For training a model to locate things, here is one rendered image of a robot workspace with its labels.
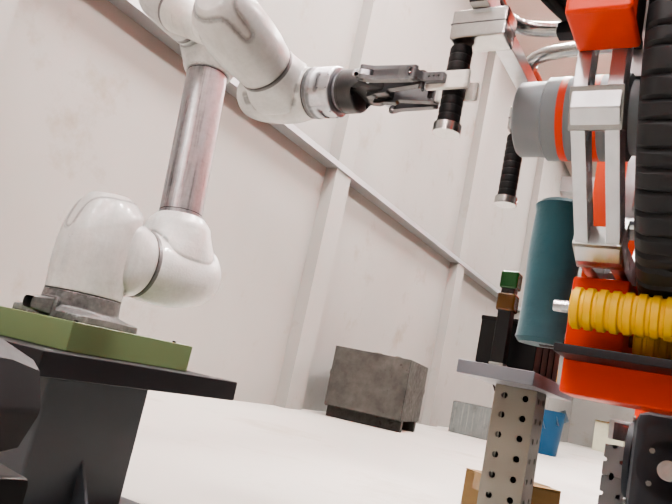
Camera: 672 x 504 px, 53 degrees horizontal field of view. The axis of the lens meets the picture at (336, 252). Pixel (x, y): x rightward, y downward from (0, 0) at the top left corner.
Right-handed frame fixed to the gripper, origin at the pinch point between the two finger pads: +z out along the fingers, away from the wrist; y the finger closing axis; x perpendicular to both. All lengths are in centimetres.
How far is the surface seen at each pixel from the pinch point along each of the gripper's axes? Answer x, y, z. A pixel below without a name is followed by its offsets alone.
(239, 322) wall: -17, -369, -325
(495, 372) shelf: -40, -53, -2
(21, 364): -49, 80, 27
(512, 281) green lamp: -19, -53, -2
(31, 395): -50, 79, 27
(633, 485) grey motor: -55, -39, 28
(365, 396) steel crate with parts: -57, -490, -253
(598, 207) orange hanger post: 1, -60, 13
